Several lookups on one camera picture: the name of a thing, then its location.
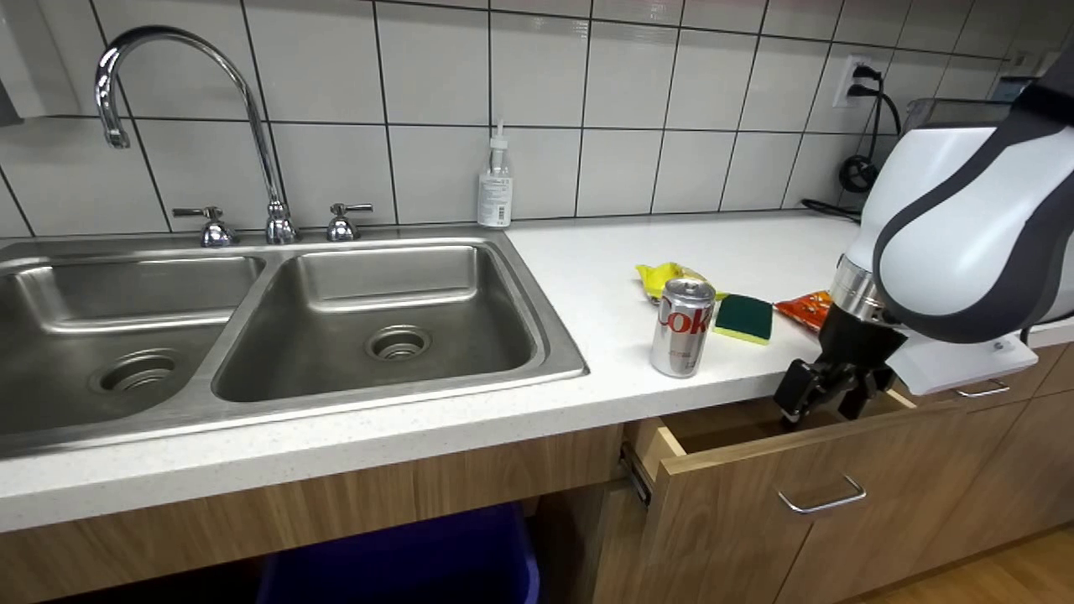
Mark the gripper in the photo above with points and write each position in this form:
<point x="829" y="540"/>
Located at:
<point x="856" y="340"/>

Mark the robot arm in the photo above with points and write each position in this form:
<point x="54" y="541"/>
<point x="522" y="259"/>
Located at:
<point x="940" y="218"/>

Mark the orange snack packet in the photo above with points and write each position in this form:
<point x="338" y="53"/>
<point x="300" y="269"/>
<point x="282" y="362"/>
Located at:
<point x="805" y="309"/>

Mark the green and yellow sponge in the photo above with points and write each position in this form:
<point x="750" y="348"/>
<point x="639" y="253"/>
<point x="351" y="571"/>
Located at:
<point x="743" y="317"/>

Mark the wooden drawer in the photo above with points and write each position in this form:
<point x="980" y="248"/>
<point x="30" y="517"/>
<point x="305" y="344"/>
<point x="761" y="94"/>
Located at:
<point x="755" y="520"/>
<point x="1028" y="382"/>

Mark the silver soda can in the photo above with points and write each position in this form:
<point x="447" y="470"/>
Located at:
<point x="681" y="331"/>

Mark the yellow snack packet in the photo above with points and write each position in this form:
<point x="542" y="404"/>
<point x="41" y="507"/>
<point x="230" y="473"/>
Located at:
<point x="659" y="277"/>

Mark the clear pump soap bottle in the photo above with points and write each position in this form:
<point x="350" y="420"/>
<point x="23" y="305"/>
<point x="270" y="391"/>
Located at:
<point x="495" y="189"/>

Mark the blue bin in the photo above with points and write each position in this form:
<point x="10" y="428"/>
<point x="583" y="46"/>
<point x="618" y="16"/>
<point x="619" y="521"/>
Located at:
<point x="403" y="562"/>

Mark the chrome tap lever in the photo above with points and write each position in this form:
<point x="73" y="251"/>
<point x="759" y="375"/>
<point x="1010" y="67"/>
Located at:
<point x="342" y="225"/>
<point x="214" y="228"/>

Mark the stainless steel double sink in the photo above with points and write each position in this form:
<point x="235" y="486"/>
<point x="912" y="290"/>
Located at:
<point x="277" y="327"/>

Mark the chrome gooseneck tap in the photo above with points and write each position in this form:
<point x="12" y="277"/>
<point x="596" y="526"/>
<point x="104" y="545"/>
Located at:
<point x="252" y="109"/>

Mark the white wall socket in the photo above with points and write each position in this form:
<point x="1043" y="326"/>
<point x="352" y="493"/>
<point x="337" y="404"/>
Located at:
<point x="846" y="80"/>

